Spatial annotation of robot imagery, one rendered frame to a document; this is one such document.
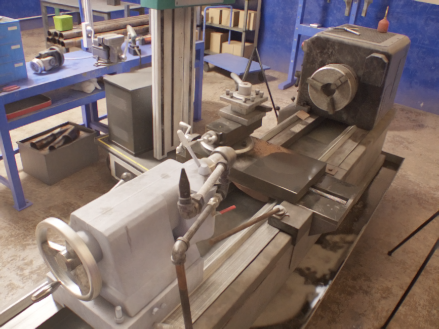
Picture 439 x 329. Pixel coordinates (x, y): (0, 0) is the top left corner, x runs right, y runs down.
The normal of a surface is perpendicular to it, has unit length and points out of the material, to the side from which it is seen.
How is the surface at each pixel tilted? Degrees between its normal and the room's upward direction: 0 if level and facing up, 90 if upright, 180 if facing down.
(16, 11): 90
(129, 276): 70
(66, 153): 90
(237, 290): 0
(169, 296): 90
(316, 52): 90
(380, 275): 0
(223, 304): 0
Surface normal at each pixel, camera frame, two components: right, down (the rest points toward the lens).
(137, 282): 0.78, -0.04
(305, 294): 0.07, -0.86
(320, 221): -0.56, 0.39
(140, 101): 0.75, 0.39
